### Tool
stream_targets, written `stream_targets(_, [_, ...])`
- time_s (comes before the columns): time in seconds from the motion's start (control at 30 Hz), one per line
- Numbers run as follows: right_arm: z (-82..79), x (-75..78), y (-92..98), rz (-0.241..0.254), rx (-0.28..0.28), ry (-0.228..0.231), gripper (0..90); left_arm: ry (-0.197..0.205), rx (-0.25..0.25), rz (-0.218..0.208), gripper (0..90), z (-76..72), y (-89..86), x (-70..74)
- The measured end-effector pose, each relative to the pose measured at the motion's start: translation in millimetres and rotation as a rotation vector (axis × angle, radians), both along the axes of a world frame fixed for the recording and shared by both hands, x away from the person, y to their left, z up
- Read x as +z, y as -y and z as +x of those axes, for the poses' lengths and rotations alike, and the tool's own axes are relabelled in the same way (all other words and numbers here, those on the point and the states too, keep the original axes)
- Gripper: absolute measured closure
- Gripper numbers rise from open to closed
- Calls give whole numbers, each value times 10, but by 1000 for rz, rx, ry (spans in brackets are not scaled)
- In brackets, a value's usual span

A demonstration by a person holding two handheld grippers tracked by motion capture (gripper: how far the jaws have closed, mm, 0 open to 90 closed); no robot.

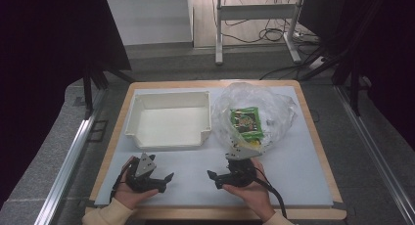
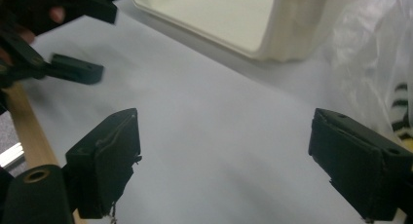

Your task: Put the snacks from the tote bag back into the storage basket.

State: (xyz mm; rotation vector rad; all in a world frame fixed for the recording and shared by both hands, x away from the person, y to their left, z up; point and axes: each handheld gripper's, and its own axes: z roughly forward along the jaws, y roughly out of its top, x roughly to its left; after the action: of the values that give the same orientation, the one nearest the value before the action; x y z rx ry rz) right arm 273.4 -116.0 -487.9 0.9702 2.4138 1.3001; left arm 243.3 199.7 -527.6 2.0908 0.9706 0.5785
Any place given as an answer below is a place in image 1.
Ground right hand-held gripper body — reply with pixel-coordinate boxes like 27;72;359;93
224;146;262;189

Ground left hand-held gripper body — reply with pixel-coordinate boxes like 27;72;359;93
124;152;165;194

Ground person's right hand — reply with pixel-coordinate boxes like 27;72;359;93
222;157;277;223

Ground person's left hand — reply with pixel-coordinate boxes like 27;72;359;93
113;156;160;210

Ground yellow packet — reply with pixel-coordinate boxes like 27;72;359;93
239;138;264;150

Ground green snack packet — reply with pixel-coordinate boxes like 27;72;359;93
229;106;265;142

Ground pale table mat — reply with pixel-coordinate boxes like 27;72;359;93
94;85;335;208

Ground white plastic tray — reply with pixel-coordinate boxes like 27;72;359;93
124;90;213;151

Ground clear plastic bag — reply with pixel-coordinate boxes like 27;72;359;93
210;81;299;154

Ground black stand legs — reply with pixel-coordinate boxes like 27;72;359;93
298;38;373;117
81;63;135;120

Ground white power strip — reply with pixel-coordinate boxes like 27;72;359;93
307;56;327;71

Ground white cabinet panel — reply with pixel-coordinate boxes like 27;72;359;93
107;0;194;47

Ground dark curtain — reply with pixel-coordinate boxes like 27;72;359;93
298;0;415;151
0;0;132;209

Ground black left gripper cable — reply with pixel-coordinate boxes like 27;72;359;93
109;162;131;203

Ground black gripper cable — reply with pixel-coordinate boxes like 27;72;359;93
109;162;131;203
254;167;289;219

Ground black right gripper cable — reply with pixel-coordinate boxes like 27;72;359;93
254;167;289;219

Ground aluminium rail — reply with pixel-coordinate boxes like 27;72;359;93
335;84;415;225
33;87;110;225

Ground black floor cables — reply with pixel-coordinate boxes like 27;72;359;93
212;0;319;45

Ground white desk frame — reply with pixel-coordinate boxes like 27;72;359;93
213;0;308;66

